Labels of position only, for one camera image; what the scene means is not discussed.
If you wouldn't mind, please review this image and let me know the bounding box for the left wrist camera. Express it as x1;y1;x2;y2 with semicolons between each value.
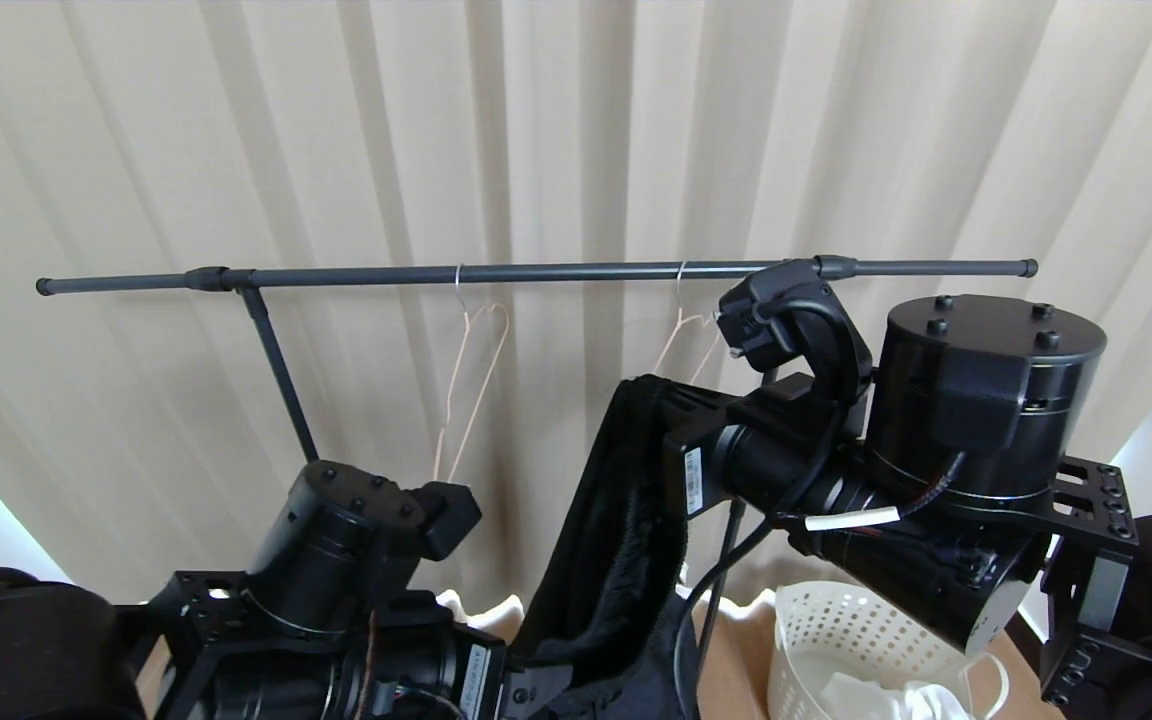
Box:
414;482;483;562

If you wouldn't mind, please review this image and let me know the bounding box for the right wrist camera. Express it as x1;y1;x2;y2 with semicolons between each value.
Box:
715;258;875;403

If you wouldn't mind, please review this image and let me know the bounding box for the black clothes rack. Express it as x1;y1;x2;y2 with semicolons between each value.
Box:
36;255;1039;691

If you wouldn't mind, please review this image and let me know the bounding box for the pink clothes hanger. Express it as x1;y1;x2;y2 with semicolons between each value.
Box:
650;261;727;387
432;264;512;484

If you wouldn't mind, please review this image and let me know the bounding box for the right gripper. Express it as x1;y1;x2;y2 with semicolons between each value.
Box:
662;375;868;522

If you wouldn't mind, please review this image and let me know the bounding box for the beige curtain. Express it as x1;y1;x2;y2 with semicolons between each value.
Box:
0;0;1152;626

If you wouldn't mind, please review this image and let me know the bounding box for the black garment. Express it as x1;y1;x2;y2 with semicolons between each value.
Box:
510;374;699;720

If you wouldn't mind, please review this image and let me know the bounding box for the black cable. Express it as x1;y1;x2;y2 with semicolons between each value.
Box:
673;400;853;720

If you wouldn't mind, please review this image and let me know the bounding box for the white laundry basket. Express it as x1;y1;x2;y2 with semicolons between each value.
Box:
767;581;1010;720

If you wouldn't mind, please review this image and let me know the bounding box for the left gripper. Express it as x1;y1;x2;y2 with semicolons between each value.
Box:
351;595;509;720

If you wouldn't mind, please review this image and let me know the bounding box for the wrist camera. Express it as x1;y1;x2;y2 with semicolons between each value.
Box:
414;482;483;562
715;258;875;403

